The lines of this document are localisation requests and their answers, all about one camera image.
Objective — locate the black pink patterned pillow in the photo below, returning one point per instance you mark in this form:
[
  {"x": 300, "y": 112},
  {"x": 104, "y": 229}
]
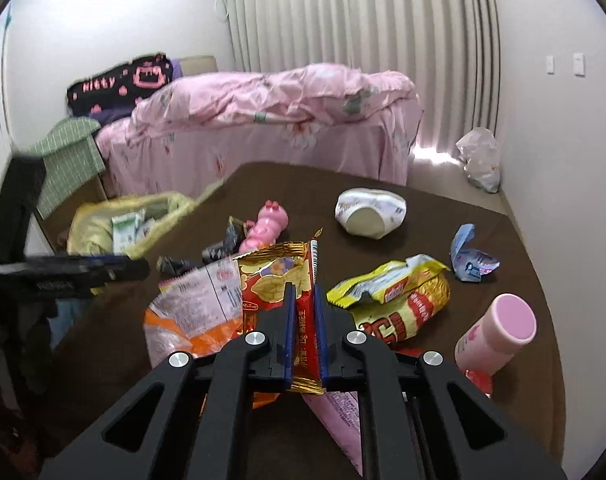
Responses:
[{"x": 118, "y": 85}]

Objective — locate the yellow red noodle packet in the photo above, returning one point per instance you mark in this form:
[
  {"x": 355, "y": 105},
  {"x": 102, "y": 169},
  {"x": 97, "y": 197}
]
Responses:
[{"x": 413, "y": 310}]

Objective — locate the white plastic bag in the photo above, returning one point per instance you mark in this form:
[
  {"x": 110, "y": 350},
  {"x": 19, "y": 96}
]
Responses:
[{"x": 480, "y": 157}]

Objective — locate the green white packet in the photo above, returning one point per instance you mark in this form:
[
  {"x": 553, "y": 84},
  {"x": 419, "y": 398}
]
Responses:
[{"x": 128, "y": 230}]

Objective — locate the striped white curtain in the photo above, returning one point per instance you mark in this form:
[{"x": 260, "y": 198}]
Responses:
[{"x": 358, "y": 20}]

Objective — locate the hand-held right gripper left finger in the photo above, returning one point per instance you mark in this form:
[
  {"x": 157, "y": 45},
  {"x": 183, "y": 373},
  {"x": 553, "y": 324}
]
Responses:
[{"x": 289, "y": 345}]

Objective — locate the orange white snack packet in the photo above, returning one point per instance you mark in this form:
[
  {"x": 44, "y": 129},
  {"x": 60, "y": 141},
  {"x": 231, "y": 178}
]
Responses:
[{"x": 193, "y": 325}]

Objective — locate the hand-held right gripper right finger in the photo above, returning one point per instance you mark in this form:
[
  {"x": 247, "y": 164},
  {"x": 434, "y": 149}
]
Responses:
[{"x": 322, "y": 350}]

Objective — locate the yellow plastic bag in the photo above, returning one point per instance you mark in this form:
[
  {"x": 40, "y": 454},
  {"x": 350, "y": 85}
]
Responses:
[{"x": 90, "y": 230}]

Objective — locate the white wall switch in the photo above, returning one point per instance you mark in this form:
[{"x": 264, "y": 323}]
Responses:
[
  {"x": 578, "y": 64},
  {"x": 550, "y": 65}
]

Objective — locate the green checked cloth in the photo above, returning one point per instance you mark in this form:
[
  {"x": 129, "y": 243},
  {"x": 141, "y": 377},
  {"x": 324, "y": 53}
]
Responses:
[{"x": 68, "y": 160}]

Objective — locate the pink covered bed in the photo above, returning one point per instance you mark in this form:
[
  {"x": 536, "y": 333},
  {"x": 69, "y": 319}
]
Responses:
[{"x": 263, "y": 110}]

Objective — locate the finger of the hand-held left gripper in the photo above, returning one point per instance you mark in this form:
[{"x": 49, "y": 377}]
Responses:
[{"x": 123, "y": 269}]

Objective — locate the red gold chip packet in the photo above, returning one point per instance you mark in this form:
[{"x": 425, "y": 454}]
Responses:
[{"x": 265, "y": 285}]

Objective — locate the pink bottle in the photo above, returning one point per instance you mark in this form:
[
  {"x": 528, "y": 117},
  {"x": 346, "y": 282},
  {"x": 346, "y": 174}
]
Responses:
[{"x": 493, "y": 340}]

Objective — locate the black wrapper with yellow end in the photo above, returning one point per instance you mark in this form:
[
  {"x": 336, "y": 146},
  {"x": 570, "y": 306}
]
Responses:
[{"x": 228, "y": 240}]

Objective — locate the black silver foil wrapper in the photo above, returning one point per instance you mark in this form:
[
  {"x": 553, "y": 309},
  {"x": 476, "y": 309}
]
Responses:
[{"x": 175, "y": 266}]

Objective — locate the pink snack packet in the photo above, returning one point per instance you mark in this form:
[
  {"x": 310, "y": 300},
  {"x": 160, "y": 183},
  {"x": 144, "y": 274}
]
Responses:
[{"x": 340, "y": 420}]

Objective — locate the crumpled white paper cup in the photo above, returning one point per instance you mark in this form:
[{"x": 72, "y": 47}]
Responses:
[{"x": 370, "y": 212}]

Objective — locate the red gold snack bar wrapper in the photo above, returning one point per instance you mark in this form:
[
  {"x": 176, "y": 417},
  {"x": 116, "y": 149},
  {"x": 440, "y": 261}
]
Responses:
[{"x": 305, "y": 320}]

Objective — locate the blue white crumpled wrapper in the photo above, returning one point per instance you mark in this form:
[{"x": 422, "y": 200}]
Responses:
[{"x": 470, "y": 262}]

